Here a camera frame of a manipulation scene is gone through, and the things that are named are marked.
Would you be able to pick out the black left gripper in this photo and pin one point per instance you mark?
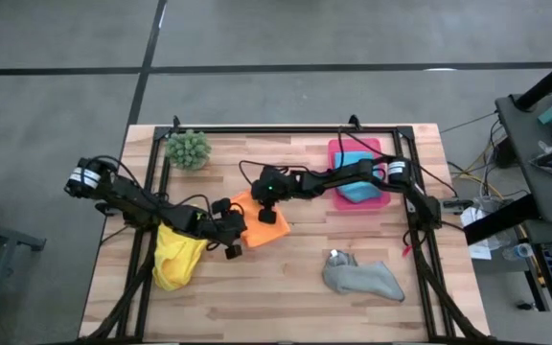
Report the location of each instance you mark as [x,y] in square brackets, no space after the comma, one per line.
[225,227]

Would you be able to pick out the small red tag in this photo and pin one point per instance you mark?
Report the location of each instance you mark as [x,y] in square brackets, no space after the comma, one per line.
[406,250]

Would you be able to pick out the small teal box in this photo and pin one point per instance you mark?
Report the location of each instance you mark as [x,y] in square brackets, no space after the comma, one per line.
[550,114]

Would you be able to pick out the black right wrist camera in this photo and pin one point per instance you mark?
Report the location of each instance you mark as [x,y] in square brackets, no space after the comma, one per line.
[267,215]

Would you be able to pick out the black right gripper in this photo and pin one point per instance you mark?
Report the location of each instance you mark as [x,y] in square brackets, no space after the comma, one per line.
[276,184]

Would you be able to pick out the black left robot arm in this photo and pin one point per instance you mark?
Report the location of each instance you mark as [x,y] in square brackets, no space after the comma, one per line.
[132,201]

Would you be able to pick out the blue microfiber towel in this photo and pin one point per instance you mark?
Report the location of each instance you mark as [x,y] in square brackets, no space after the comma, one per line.
[357,191]

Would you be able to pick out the green plant in patterned pot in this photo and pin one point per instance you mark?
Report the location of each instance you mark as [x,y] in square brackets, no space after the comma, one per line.
[188,150]

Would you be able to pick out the orange microfiber towel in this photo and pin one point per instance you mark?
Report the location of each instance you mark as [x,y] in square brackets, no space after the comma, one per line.
[269,232]

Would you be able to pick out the pink plastic tray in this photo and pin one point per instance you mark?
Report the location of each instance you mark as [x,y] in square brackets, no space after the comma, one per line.
[348,145]

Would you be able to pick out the clear plastic bottle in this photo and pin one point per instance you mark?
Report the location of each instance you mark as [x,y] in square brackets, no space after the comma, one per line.
[520,250]

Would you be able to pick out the white paper sheet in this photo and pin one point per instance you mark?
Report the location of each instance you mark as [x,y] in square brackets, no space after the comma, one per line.
[479,249]

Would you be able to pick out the yellow microfiber towel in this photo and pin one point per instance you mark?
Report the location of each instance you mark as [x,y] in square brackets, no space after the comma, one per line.
[175,261]

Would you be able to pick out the black diagonal pole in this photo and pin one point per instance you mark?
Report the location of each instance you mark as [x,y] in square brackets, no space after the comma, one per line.
[544,84]

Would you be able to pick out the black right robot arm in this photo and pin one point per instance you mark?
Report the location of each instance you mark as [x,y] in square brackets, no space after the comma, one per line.
[348,175]

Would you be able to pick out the dark grey side desk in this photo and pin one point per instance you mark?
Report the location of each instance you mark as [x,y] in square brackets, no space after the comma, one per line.
[539,191]

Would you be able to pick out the grey microfiber towel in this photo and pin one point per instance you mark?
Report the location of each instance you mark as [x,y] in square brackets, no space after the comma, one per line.
[367,282]

